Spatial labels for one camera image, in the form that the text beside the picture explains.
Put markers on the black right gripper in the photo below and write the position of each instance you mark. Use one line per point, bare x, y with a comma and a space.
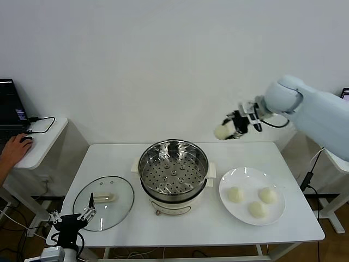
240, 122

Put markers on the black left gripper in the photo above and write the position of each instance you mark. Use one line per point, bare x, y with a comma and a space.
69, 225

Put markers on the white steamed baozi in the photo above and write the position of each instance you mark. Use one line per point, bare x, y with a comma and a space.
222, 131
236, 195
268, 195
257, 210

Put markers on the round glass lid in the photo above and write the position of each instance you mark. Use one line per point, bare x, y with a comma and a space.
120, 207

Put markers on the person's bare forearm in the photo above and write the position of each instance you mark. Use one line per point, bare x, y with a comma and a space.
4, 173

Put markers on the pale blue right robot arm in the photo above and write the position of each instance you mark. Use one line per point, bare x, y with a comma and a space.
313, 109

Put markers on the stainless steel steamer basket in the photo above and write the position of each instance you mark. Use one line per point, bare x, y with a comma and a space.
174, 174

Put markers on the person's bare hand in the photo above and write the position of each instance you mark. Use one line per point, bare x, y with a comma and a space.
16, 148

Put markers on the round white plate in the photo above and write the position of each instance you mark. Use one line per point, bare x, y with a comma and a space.
245, 177

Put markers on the white side desk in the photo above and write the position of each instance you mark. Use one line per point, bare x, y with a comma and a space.
46, 147
335, 163

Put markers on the black computer mouse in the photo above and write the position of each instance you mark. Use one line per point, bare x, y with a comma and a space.
28, 138

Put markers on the black power adapter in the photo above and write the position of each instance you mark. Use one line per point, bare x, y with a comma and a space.
306, 181

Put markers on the cream electric cooker pot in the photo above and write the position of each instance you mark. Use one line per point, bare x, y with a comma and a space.
171, 207

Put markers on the black open laptop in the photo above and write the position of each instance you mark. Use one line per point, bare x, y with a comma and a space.
11, 109
345, 94

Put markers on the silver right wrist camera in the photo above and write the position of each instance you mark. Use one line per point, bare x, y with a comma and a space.
253, 117

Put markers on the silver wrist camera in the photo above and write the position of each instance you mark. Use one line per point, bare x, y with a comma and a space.
53, 255
253, 117

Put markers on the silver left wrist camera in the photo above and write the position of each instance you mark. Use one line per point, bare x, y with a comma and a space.
53, 255

